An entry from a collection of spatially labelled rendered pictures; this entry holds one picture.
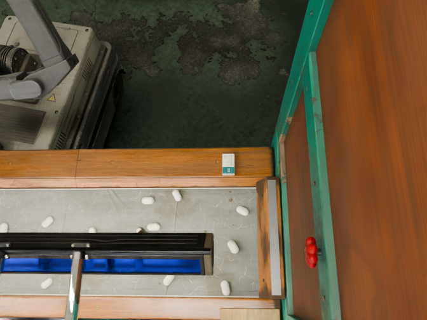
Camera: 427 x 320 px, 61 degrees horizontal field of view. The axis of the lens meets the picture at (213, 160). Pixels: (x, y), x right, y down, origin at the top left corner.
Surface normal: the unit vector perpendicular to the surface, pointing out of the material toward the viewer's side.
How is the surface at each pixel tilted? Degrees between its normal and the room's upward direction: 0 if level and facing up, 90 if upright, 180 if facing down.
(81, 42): 2
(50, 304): 0
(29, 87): 46
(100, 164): 0
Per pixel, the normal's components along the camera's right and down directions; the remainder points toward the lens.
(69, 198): -0.06, -0.32
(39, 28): 0.12, 0.44
